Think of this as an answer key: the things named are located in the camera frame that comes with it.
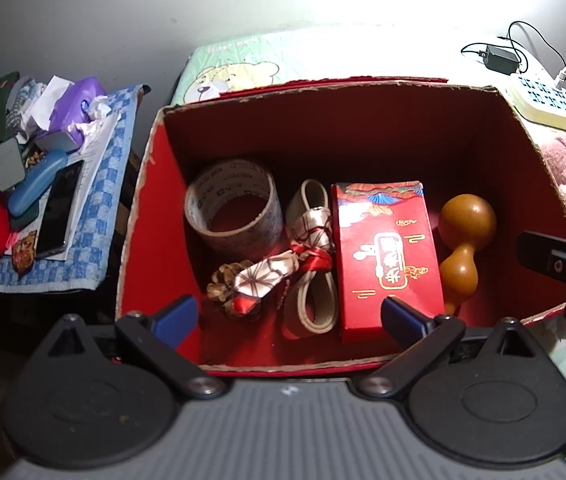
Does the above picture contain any lilac small case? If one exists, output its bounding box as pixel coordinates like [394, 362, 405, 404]
[37, 129, 84, 154]

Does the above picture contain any grey white knit cloth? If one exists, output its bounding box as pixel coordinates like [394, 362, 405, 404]
[4, 77, 40, 134]

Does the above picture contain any red cardboard box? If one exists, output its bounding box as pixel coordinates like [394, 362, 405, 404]
[115, 79, 566, 378]

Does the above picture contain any white paper sheet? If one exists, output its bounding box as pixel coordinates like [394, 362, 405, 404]
[65, 110, 124, 262]

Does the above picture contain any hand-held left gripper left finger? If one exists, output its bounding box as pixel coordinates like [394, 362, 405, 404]
[47, 295, 228, 402]

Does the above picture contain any grey small box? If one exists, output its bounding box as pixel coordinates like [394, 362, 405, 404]
[0, 137, 27, 192]

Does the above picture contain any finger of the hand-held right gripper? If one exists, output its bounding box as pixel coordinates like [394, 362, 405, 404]
[516, 230, 566, 334]

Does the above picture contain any black smartphone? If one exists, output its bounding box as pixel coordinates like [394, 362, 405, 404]
[35, 159, 86, 259]

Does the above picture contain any white power strip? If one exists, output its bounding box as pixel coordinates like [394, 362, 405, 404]
[504, 71, 566, 134]

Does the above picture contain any red gold embroidered charm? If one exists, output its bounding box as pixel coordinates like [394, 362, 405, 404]
[11, 230, 40, 275]

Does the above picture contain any red printed gift box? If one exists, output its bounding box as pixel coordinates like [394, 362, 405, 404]
[331, 180, 447, 346]

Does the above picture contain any beige belt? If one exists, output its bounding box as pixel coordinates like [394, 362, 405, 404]
[283, 178, 340, 338]

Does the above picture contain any clear tape roll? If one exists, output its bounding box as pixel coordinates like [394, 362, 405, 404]
[184, 158, 284, 262]

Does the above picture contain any white crumpled tissue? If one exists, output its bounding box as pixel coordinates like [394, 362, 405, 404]
[82, 99, 112, 137]

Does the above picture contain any dark green glasses case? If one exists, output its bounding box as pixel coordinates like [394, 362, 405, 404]
[9, 199, 40, 232]

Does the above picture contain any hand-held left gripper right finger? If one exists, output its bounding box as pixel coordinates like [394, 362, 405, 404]
[358, 296, 540, 402]

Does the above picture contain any purple tissue pack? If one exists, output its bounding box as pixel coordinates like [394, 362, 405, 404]
[48, 77, 110, 134]

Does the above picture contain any blue glasses case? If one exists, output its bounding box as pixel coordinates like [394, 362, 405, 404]
[6, 148, 70, 219]

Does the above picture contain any brown pine cone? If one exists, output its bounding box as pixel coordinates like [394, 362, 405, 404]
[206, 259, 254, 319]

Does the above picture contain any black power cable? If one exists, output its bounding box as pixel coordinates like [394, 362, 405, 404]
[460, 20, 566, 77]

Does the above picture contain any brown gourd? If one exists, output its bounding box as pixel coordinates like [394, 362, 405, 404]
[437, 194, 498, 317]

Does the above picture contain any blue checkered cloth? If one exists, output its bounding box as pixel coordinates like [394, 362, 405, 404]
[0, 83, 144, 296]

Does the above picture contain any bear print bed sheet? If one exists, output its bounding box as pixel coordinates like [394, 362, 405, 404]
[170, 25, 566, 468]

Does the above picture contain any black power adapter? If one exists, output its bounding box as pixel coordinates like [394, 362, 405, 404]
[482, 44, 522, 74]

